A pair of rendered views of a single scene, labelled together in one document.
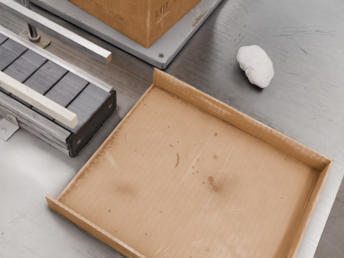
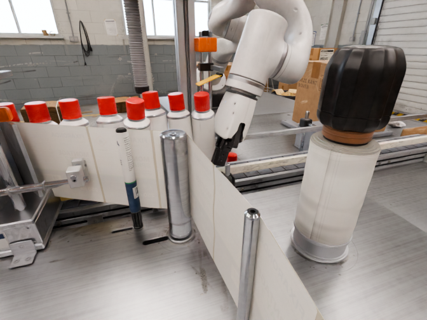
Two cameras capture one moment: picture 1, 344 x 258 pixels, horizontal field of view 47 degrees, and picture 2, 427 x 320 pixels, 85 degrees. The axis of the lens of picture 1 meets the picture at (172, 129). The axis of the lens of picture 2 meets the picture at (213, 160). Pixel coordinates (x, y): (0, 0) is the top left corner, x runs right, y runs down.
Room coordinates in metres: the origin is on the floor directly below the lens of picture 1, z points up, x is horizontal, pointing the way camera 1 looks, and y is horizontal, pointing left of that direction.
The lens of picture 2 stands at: (0.21, 1.23, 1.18)
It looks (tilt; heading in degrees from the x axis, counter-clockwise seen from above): 26 degrees down; 320
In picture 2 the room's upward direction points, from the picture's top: straight up
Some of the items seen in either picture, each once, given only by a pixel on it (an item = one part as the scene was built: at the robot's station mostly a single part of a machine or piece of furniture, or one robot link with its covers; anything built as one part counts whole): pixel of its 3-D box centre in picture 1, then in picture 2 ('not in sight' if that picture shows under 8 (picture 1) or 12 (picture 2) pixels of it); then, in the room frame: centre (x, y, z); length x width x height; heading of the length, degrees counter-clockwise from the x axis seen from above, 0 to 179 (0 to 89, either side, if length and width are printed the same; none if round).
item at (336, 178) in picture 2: not in sight; (338, 162); (0.32, 0.91, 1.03); 0.09 x 0.09 x 0.30
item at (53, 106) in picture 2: not in sight; (49, 113); (4.91, 0.87, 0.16); 0.65 x 0.54 x 0.32; 78
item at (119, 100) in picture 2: not in sight; (123, 104); (5.06, -0.42, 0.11); 0.65 x 0.54 x 0.22; 71
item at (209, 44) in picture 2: not in sight; (210, 105); (0.66, 0.87, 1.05); 0.10 x 0.04 x 0.33; 158
